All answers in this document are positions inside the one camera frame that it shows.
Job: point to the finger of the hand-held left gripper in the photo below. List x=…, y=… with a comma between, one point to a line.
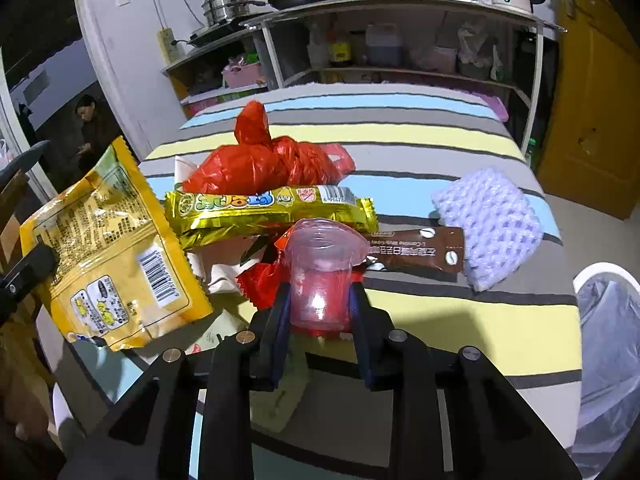
x=20, y=167
x=30, y=270

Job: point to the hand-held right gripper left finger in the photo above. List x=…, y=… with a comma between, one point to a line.
x=281, y=330

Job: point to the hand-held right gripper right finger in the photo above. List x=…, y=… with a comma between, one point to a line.
x=362, y=360

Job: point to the clear plastic cup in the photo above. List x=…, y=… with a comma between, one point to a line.
x=320, y=285

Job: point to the yellow snack packet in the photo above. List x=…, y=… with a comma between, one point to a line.
x=115, y=240

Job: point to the brown coffee sachet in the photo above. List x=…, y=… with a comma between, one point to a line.
x=420, y=252

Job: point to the red plastic bag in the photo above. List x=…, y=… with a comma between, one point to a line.
x=260, y=165

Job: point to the white trash bin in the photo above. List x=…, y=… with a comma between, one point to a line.
x=600, y=269

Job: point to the red snack wrapper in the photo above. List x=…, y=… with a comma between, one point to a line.
x=260, y=282

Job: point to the white paper wrapper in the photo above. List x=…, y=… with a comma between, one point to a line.
x=220, y=275

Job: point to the long golden snack wrapper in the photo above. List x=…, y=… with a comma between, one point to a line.
x=260, y=210

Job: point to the purple foam net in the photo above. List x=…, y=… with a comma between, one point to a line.
x=490, y=225

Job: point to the white power strip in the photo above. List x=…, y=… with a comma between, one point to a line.
x=166, y=45

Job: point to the low white shelf unit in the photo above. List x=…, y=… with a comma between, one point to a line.
x=215, y=46

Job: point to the black induction cooker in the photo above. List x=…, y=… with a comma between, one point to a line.
x=215, y=33

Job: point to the pink plastic basket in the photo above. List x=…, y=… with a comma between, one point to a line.
x=242, y=76

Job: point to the grey bin liner bag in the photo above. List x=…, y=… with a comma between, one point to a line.
x=610, y=360

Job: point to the steel steamer pot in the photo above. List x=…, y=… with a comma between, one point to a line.
x=225, y=7

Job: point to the green plastic bottle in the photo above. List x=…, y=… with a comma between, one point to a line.
x=531, y=155

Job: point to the yellow label oil bottle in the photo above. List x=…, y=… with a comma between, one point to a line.
x=340, y=50

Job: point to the dark liquid plastic jug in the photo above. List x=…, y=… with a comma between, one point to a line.
x=384, y=47

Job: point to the pink plastic bowl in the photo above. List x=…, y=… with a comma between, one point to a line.
x=432, y=60

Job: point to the crumpled plastic bags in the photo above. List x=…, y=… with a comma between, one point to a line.
x=477, y=52

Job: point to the yellow wooden door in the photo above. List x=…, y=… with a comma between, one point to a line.
x=590, y=110

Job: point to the grey metal shelf unit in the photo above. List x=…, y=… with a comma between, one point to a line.
x=400, y=5

